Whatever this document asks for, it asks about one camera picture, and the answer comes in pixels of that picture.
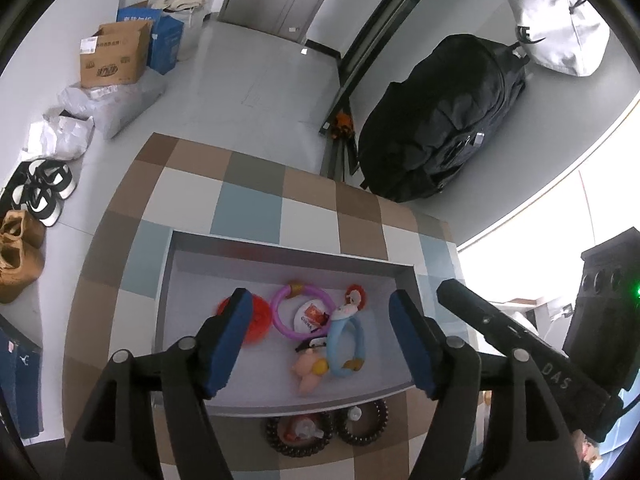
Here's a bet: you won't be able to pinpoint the black beaded bracelet red charm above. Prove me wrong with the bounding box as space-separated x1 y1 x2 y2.
265 411 335 457

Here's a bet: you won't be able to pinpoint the blue ring bracelet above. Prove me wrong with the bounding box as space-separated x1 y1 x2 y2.
325 312 367 378

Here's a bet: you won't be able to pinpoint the red disc toy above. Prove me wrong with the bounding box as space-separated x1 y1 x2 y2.
216 294 273 345

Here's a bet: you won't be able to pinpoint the white plastic bag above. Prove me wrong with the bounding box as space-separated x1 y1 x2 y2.
22 115 96 162
59 82 167 140

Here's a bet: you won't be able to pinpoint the black beaded bracelet white charm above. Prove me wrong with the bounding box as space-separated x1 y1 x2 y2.
334 400 390 447

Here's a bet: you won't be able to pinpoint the black coat rack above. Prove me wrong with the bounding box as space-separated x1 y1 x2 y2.
317 0 461 181

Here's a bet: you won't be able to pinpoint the blue jeans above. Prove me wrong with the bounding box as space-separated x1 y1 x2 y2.
0 315 43 441

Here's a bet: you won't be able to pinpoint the black backpack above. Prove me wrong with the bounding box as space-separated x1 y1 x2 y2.
357 34 531 204

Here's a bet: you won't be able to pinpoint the brown cardboard box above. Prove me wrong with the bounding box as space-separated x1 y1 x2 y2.
79 20 153 88

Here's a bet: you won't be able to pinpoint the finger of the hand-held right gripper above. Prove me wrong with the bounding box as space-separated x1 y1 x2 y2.
436 278 618 428

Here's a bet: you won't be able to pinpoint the round white badge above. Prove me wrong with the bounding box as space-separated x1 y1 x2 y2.
294 299 328 333

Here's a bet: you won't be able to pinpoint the grey drawer box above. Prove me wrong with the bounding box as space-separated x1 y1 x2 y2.
154 230 426 417

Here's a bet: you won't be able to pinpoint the red white figure charm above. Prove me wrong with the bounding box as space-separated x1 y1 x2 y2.
332 284 370 321

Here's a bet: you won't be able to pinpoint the black white penguin charm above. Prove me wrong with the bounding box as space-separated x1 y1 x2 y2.
294 336 331 356

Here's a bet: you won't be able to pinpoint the blue cardboard box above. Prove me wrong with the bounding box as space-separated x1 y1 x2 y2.
116 1 183 76

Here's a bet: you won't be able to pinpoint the black white sandal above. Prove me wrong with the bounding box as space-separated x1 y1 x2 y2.
0 175 63 227
22 159 76 201

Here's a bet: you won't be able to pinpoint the white backpack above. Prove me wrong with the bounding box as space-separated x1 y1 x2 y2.
497 0 612 78

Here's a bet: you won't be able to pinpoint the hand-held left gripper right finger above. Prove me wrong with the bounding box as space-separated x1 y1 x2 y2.
389 290 586 480

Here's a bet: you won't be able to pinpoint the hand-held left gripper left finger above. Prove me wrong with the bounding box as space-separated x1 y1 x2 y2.
60 287 254 480

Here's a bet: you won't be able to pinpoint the pink toy charm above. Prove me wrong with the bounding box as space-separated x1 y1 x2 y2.
291 350 331 397

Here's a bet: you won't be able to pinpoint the purple ring bracelet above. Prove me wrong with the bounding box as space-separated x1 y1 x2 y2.
270 282 337 338

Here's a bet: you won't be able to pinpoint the brown shoe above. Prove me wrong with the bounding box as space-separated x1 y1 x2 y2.
0 210 46 248
0 240 46 305

